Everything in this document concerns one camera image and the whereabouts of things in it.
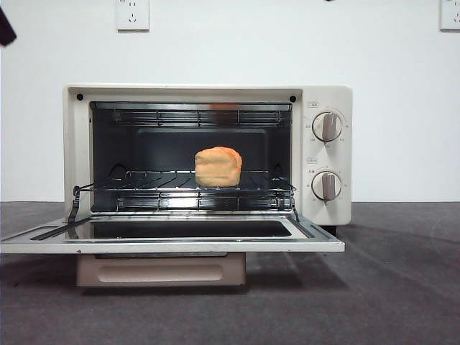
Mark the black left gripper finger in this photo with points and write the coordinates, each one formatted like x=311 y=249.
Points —
x=5 y=32

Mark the golden bread loaf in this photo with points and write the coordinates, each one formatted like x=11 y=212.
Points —
x=217 y=167

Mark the cream Toshiba toaster oven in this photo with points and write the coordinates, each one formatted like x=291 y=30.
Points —
x=330 y=97

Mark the temperature knob on oven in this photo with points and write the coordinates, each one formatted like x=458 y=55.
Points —
x=327 y=126

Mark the timer knob on oven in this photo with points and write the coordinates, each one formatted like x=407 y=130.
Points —
x=326 y=186

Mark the white wall socket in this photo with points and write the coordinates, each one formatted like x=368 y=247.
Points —
x=132 y=16
x=451 y=16

